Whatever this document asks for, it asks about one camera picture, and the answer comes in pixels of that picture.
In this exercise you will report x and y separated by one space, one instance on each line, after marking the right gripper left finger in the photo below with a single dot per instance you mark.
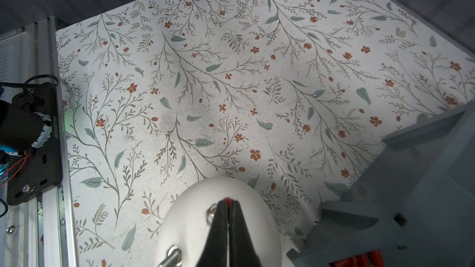
216 246

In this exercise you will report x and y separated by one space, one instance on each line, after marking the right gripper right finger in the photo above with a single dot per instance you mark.
241 250

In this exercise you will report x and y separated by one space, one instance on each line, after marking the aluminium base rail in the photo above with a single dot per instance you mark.
37 225

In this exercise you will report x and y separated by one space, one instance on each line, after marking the white dome with screws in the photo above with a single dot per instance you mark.
179 241

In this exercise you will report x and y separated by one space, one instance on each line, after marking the grey plastic parts bin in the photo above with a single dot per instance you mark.
415 203

